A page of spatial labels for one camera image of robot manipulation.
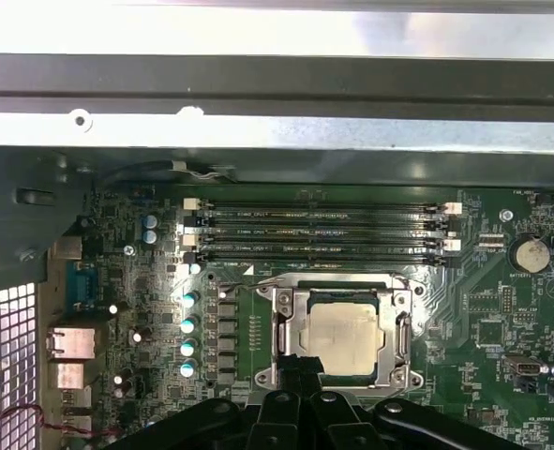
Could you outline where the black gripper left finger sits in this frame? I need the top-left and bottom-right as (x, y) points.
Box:
(100, 354), (307, 450)

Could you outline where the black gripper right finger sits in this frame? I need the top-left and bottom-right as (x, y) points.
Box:
(303, 355), (533, 450)

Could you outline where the silver-topped CPU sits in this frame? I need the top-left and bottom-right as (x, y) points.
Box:
(299, 290), (383, 376)

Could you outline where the metal socket cover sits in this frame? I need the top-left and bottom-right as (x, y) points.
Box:
(271, 278), (412, 390)

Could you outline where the thin wire locking lever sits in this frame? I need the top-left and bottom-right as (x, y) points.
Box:
(217, 274), (306, 297)

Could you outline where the CPU socket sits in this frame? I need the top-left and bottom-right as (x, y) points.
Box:
(252, 271), (427, 390)

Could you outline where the black RAM slot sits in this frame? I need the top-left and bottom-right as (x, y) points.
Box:
(182, 197), (464, 217)
(182, 214), (463, 234)
(182, 250), (460, 271)
(182, 232), (463, 252)

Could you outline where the green motherboard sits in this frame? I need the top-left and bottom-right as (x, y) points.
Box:
(46, 182), (554, 450)

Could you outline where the silver internal USB port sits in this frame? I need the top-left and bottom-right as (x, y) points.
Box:
(503, 355), (543, 376)

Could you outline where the silver port block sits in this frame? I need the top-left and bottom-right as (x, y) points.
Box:
(45, 327), (97, 361)
(49, 363), (86, 391)

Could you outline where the blue serial port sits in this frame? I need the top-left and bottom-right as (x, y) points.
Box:
(73, 262), (107, 313)

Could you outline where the round coin battery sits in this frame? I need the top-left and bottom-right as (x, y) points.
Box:
(515, 236), (552, 276)

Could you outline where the black open PC case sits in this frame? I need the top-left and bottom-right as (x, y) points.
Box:
(0, 49), (554, 450)

